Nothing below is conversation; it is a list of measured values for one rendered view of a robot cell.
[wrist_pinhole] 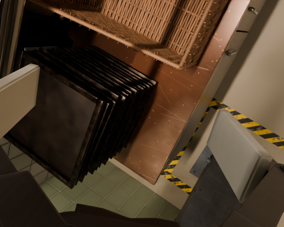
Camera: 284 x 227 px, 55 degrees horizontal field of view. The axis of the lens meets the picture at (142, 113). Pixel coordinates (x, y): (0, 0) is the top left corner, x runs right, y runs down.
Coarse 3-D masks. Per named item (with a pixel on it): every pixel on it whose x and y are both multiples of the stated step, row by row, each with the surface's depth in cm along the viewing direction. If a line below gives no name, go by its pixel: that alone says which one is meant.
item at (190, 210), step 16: (256, 128) 138; (176, 160) 162; (208, 160) 139; (208, 176) 114; (224, 176) 120; (192, 192) 115; (208, 192) 105; (224, 192) 109; (192, 208) 93; (208, 208) 97; (224, 208) 101; (192, 224) 87; (208, 224) 90
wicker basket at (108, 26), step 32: (32, 0) 73; (64, 0) 84; (96, 0) 92; (128, 0) 88; (160, 0) 83; (192, 0) 79; (224, 0) 74; (128, 32) 83; (160, 32) 86; (192, 32) 68; (192, 64) 81
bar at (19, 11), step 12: (0, 0) 33; (12, 0) 33; (24, 0) 34; (0, 12) 34; (12, 12) 34; (0, 24) 34; (12, 24) 35; (0, 36) 35; (12, 36) 36; (0, 48) 36; (12, 48) 36; (0, 60) 36; (12, 60) 38; (0, 72) 37; (12, 72) 39
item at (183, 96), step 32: (256, 0) 88; (96, 32) 97; (224, 32) 79; (128, 64) 95; (160, 64) 90; (224, 64) 104; (160, 96) 93; (192, 96) 88; (160, 128) 96; (192, 128) 125; (128, 160) 105; (160, 160) 99
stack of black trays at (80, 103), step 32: (64, 64) 74; (96, 64) 84; (64, 96) 69; (96, 96) 64; (128, 96) 76; (32, 128) 78; (64, 128) 72; (96, 128) 69; (128, 128) 93; (64, 160) 75; (96, 160) 81
